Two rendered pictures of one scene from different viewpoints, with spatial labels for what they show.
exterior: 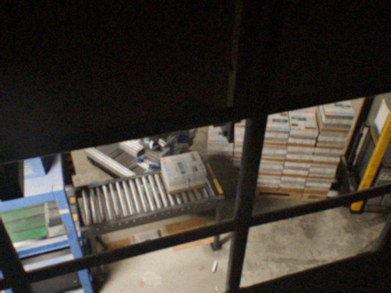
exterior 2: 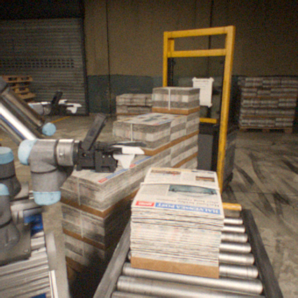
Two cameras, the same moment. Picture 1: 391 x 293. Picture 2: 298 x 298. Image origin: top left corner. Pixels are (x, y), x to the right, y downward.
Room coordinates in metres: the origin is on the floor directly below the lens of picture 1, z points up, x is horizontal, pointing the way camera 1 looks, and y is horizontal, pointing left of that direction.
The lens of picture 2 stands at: (2.49, 0.99, 1.44)
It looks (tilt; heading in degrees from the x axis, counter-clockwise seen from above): 16 degrees down; 299
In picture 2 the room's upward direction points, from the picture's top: straight up
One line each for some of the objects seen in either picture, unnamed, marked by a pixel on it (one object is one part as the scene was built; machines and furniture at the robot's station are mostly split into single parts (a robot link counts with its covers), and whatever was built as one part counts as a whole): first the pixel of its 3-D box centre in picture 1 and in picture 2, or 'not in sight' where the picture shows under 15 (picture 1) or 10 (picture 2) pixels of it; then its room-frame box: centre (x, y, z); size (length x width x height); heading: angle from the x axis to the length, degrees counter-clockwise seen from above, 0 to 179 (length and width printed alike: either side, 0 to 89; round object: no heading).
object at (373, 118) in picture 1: (381, 107); (195, 87); (3.50, -1.88, 1.28); 0.57 x 0.01 x 0.65; 177
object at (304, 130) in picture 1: (300, 128); (160, 128); (3.55, -1.12, 0.95); 0.38 x 0.29 x 0.23; 175
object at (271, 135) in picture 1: (273, 126); (141, 135); (3.56, -0.83, 0.95); 0.38 x 0.29 x 0.23; 177
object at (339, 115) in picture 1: (322, 151); (174, 152); (3.53, -1.43, 0.65); 0.39 x 0.30 x 1.29; 177
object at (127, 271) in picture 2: (167, 190); (189, 279); (2.74, 0.28, 0.78); 0.47 x 0.05 x 0.05; 19
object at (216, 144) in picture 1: (255, 161); (134, 201); (3.57, -0.70, 0.42); 1.17 x 0.39 x 0.83; 87
